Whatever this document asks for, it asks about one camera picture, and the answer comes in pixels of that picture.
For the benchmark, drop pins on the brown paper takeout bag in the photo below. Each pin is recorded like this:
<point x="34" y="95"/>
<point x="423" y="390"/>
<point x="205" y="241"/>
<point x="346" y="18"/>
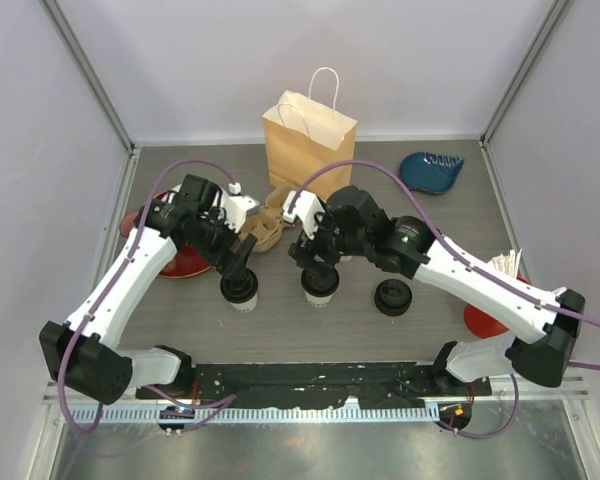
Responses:
<point x="303" y="135"/>

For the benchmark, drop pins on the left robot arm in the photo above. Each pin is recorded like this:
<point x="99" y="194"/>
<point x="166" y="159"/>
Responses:
<point x="82" y="352"/>

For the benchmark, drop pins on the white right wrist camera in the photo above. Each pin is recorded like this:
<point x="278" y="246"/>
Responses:
<point x="304" y="207"/>

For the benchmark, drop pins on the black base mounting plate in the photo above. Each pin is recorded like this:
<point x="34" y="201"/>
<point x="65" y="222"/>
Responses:
<point x="376" y="385"/>

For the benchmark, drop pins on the white paper cup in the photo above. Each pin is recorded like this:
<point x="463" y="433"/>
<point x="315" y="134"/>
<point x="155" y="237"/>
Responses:
<point x="246" y="307"/>
<point x="318" y="302"/>

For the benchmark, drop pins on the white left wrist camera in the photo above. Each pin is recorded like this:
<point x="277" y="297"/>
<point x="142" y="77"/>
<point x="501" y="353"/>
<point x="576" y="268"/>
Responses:
<point x="237" y="206"/>

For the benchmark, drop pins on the blue ceramic dish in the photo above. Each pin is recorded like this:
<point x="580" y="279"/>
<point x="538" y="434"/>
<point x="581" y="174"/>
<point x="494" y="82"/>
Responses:
<point x="429" y="172"/>

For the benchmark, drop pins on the brown cardboard cup carrier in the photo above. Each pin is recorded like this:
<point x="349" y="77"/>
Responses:
<point x="267" y="225"/>

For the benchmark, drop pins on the dark red round tray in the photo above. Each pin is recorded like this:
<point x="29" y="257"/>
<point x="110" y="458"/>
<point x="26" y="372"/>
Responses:
<point x="187" y="263"/>

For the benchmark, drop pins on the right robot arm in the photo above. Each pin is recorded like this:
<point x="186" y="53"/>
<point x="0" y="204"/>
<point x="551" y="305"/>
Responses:
<point x="409" y="247"/>

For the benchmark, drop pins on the black cup lid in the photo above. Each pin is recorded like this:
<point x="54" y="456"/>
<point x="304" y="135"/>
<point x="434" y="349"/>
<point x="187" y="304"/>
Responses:
<point x="240" y="291"/>
<point x="320" y="288"/>

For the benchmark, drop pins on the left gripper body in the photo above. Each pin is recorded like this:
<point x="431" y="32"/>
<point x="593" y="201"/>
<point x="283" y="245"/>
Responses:
<point x="214" y="238"/>

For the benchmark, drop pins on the pink glass mug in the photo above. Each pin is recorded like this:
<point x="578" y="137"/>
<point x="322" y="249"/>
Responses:
<point x="128" y="224"/>

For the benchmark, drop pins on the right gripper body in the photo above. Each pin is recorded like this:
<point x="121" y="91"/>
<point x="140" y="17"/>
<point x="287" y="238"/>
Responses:
<point x="328" y="240"/>

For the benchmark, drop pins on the red cup of straws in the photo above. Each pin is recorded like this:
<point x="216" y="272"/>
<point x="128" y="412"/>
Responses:
<point x="499" y="311"/>

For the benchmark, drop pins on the stack of black cup lids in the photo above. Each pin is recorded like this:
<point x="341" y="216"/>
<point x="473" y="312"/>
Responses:
<point x="393" y="297"/>

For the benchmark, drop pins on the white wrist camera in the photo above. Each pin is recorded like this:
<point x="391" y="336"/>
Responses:
<point x="237" y="206"/>
<point x="304" y="207"/>

